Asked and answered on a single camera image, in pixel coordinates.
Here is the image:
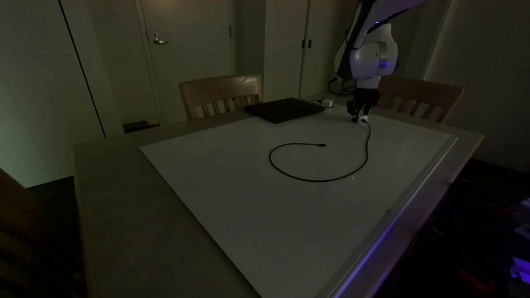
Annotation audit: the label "wooden slat-back chair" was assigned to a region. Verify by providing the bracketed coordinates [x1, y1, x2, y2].
[178, 73, 263, 123]
[362, 73, 463, 126]

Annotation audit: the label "black low floor object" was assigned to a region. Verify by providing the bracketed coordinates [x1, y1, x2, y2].
[120, 120, 162, 135]

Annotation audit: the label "pale room door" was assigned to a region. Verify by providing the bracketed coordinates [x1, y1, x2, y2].
[135, 0, 238, 128]

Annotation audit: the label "white table mat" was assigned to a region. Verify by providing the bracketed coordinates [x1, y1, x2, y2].
[137, 101, 460, 298]

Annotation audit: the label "dark wooden furniture piece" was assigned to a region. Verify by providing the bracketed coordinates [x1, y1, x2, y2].
[0, 168, 87, 298]

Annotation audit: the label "black closed laptop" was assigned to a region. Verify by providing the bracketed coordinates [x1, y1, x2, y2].
[241, 97, 326, 126]

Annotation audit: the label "white robot base blue lights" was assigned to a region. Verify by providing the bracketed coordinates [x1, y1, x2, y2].
[509, 198, 530, 289]

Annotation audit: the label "black cable with white charger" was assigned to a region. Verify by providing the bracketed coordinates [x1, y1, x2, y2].
[268, 113, 372, 184]

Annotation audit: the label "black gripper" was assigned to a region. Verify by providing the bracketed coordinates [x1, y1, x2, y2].
[345, 88, 380, 121]

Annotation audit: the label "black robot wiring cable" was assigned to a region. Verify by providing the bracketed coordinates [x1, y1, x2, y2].
[326, 5, 365, 97]

